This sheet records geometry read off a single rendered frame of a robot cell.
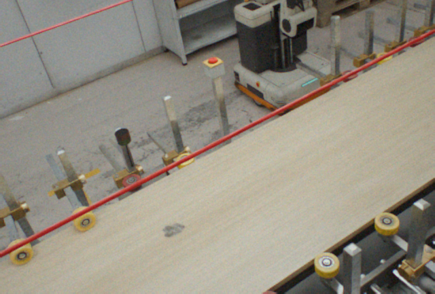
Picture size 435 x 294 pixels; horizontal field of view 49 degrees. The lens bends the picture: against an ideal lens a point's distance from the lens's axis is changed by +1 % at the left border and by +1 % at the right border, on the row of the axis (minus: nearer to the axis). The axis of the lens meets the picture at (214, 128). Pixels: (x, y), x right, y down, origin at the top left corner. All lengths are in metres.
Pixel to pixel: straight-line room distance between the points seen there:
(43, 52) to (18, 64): 0.24
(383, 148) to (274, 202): 0.53
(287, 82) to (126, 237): 2.21
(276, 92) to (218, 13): 1.92
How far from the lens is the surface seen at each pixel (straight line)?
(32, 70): 4.74
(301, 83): 3.72
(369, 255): 1.99
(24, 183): 3.91
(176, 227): 1.81
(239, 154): 2.09
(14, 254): 1.93
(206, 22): 5.29
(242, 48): 3.88
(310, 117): 2.27
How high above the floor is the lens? 2.23
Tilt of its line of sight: 36 degrees down
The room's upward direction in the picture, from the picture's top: 11 degrees counter-clockwise
